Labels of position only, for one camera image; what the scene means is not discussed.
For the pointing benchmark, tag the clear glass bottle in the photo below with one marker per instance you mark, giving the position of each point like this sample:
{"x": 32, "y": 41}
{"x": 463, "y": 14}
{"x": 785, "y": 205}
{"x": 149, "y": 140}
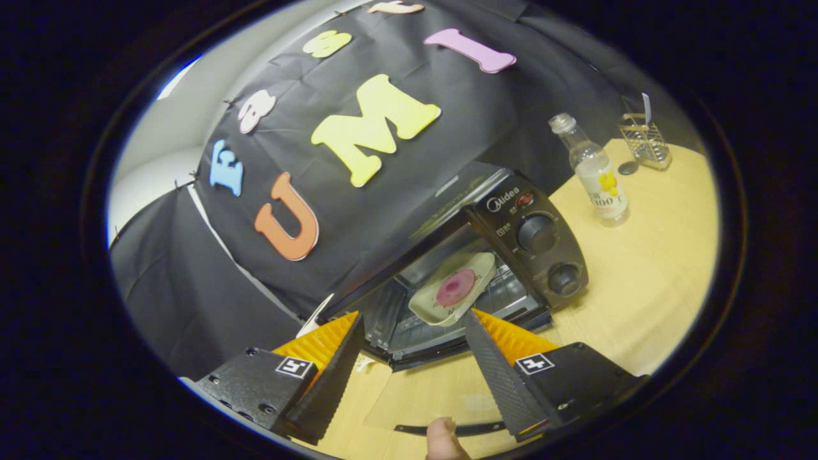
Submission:
{"x": 597, "y": 176}

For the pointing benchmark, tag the black backdrop cloth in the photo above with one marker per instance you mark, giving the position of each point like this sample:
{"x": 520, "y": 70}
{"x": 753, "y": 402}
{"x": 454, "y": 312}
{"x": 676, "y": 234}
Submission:
{"x": 396, "y": 172}

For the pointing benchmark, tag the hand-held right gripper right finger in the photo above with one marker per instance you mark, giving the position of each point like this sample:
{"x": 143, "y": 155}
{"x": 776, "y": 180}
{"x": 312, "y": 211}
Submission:
{"x": 495, "y": 377}

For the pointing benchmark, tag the white square plate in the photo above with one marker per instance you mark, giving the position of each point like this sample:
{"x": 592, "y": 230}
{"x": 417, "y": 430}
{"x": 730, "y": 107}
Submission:
{"x": 473, "y": 268}

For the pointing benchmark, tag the black electric oven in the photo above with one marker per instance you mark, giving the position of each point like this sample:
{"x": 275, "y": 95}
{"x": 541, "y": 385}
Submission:
{"x": 543, "y": 217}

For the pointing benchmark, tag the pink round food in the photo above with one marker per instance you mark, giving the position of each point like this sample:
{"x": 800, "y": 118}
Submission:
{"x": 455, "y": 287}

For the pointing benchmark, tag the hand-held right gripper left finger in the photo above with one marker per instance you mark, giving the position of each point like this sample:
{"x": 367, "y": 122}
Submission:
{"x": 332, "y": 377}

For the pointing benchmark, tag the small dark bottle cap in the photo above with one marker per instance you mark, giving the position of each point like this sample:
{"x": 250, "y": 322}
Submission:
{"x": 627, "y": 168}

